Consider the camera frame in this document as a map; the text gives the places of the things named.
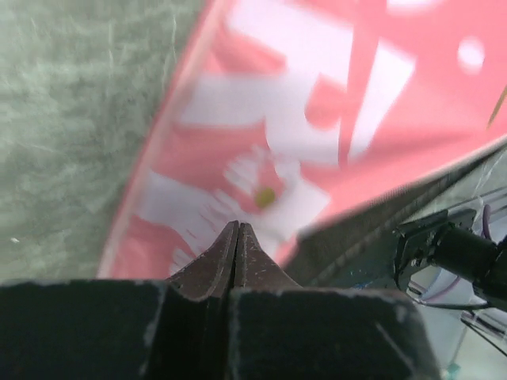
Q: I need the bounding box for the pink racket cover bag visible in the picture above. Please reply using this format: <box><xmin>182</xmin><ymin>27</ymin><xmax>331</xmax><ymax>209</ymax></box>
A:
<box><xmin>98</xmin><ymin>1</ymin><xmax>506</xmax><ymax>279</ymax></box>

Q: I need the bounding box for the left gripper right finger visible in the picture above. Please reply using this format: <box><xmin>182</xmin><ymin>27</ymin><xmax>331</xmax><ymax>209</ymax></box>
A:
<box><xmin>229</xmin><ymin>224</ymin><xmax>440</xmax><ymax>379</ymax></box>

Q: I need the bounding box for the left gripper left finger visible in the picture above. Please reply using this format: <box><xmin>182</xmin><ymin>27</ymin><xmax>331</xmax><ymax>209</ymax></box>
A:
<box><xmin>1</xmin><ymin>222</ymin><xmax>239</xmax><ymax>379</ymax></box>

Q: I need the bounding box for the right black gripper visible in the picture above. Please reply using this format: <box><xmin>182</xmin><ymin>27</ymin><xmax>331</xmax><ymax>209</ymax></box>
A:
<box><xmin>394</xmin><ymin>209</ymin><xmax>506</xmax><ymax>309</ymax></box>

